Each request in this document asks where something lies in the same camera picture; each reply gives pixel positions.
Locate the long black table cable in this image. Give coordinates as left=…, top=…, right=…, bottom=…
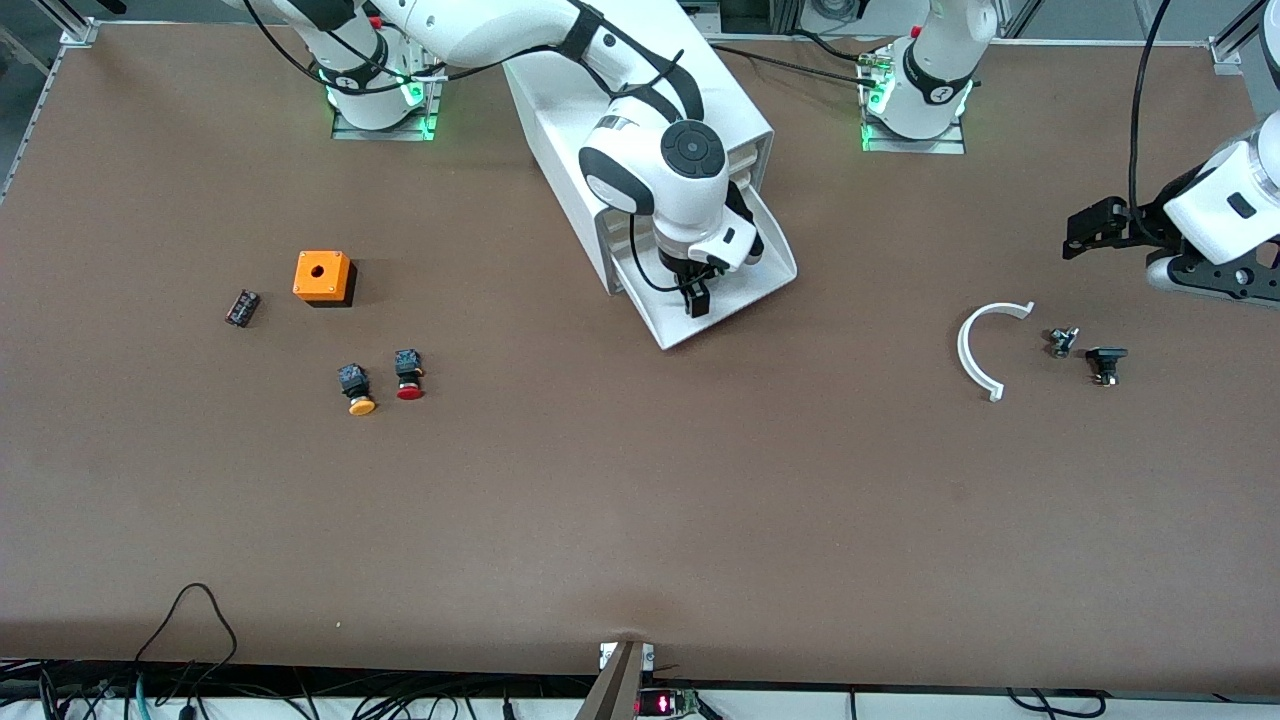
left=712, top=43, right=883, bottom=85

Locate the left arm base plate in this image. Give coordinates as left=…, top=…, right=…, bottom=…
left=861, top=55, right=967, bottom=155

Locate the black push button part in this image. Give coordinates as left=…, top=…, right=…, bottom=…
left=1085, top=346, right=1129, bottom=388

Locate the red LED display module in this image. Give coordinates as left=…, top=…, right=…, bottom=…
left=634, top=688, right=703, bottom=718

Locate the aluminium frame profile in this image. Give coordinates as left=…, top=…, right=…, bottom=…
left=1208, top=0, right=1280, bottom=67
left=38, top=0, right=102, bottom=48

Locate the white curved plastic arc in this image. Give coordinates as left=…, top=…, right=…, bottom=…
left=957, top=301, right=1036, bottom=403

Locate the yellow push button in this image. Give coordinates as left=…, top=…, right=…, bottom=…
left=337, top=364, right=378, bottom=417

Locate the wooden camera mount post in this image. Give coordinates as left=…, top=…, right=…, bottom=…
left=574, top=640, right=656, bottom=720

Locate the short black table cable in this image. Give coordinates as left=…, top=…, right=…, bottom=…
left=795, top=29, right=883, bottom=66

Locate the white drawer cabinet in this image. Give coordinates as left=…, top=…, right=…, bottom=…
left=495, top=0, right=776, bottom=296

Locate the orange box with hole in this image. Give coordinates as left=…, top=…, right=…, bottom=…
left=292, top=250, right=358, bottom=309

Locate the black looped cable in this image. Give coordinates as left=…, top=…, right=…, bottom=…
left=133, top=583, right=240, bottom=693

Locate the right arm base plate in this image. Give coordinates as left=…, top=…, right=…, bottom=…
left=331, top=24, right=447, bottom=142

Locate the lowest white drawer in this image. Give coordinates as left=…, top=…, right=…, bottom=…
left=611, top=187, right=800, bottom=350

